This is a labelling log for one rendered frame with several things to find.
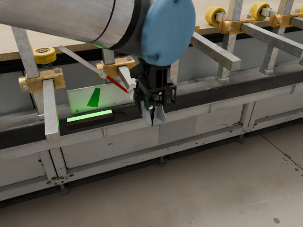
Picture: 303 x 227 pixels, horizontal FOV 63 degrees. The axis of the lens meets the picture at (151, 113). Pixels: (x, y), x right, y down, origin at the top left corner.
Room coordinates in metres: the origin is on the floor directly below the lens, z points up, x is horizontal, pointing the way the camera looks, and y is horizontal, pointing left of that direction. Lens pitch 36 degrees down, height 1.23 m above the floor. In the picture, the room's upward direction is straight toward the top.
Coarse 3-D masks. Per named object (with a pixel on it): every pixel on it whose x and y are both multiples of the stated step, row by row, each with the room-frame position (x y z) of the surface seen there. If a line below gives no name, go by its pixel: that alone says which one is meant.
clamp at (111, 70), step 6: (120, 60) 0.83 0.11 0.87; (126, 60) 0.83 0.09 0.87; (132, 60) 0.83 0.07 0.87; (96, 66) 0.80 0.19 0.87; (102, 66) 0.79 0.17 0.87; (108, 66) 0.79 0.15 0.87; (114, 66) 0.80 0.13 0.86; (120, 66) 0.81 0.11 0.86; (126, 66) 0.81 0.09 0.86; (132, 66) 0.82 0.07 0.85; (108, 72) 0.79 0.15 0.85; (114, 72) 0.80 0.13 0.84
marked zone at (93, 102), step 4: (96, 88) 0.77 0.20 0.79; (100, 88) 0.78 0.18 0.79; (96, 92) 0.77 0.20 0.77; (92, 96) 0.77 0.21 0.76; (96, 96) 0.77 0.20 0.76; (92, 100) 0.77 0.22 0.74; (96, 100) 0.77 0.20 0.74; (88, 104) 0.76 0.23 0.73; (92, 104) 0.76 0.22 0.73; (96, 104) 0.77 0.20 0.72
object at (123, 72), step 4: (116, 56) 0.89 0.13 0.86; (120, 68) 0.79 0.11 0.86; (124, 68) 0.79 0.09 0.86; (120, 72) 0.77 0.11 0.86; (124, 72) 0.76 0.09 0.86; (128, 72) 0.76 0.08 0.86; (120, 76) 0.77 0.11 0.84; (124, 76) 0.73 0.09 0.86; (128, 76) 0.73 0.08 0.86; (124, 80) 0.72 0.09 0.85; (128, 80) 0.70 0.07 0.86; (132, 80) 0.70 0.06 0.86; (124, 84) 0.72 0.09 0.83; (128, 84) 0.68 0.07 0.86; (128, 88) 0.68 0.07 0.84
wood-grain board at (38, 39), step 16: (192, 0) 1.70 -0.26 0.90; (208, 0) 1.70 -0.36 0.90; (224, 0) 1.70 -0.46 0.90; (256, 0) 1.70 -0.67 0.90; (272, 0) 1.70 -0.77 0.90; (240, 16) 1.32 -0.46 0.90; (0, 32) 1.06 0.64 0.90; (32, 32) 1.06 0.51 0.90; (208, 32) 1.12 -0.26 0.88; (0, 48) 0.87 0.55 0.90; (16, 48) 0.87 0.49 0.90; (32, 48) 0.87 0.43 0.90; (80, 48) 0.92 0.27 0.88; (96, 48) 0.94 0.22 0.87
